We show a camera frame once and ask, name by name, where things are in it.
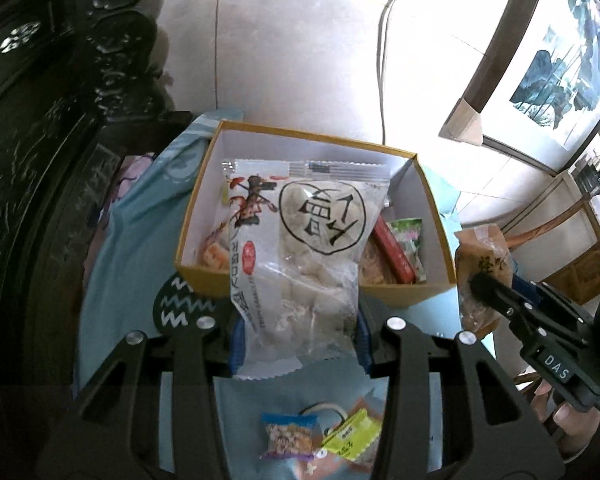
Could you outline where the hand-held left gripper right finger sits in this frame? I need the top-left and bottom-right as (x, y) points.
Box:
(354, 305), (566, 480)

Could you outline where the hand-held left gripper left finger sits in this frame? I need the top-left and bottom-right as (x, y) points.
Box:
(40, 305), (248, 480)

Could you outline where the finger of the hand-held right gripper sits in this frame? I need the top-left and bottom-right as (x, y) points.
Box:
(510, 271), (589, 322)
(467, 270), (549, 336)

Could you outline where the brown snack packet red label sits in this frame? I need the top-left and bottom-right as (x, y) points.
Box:
(453, 225), (515, 335)

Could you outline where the yellow cardboard box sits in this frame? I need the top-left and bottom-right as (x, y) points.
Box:
(174, 120), (458, 309)

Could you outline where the large white clear snack packet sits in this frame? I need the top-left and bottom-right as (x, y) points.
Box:
(221, 159), (392, 380)

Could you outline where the person's right hand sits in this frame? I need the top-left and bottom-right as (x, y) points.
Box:
(530, 377), (598, 461)

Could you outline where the wooden chair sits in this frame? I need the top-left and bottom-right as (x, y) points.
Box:
(502, 195), (600, 266)

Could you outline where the orange bread snack packet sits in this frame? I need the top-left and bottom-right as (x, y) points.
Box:
(359, 240), (396, 285)

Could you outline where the yellow-green clear snack packet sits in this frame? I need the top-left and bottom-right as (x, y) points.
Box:
(320, 407), (384, 461)

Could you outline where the orange silver snack packet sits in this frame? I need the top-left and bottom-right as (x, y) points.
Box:
(202, 227), (231, 273)

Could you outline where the red stick snack packet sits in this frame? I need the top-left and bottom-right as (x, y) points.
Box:
(372, 215), (416, 283)

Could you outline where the small blue purple nut packet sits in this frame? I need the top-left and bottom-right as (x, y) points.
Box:
(260, 412), (317, 462)

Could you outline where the green white snack packet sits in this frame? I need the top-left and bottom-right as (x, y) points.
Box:
(387, 217), (428, 283)

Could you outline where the light blue printed tablecloth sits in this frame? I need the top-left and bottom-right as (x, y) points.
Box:
(75, 107), (498, 480)

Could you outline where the cardboard corner protector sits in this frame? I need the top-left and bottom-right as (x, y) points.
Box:
(439, 97), (483, 147)

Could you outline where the pink floral cloth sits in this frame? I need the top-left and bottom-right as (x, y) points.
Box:
(102, 154), (156, 231)

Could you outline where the framed lotus painting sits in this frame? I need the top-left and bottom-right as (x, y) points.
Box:
(440, 0), (600, 177)

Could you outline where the dark carved wooden cabinet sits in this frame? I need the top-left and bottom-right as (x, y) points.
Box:
(0, 0), (196, 401)

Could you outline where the white cable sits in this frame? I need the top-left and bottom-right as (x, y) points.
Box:
(376, 0), (408, 147)

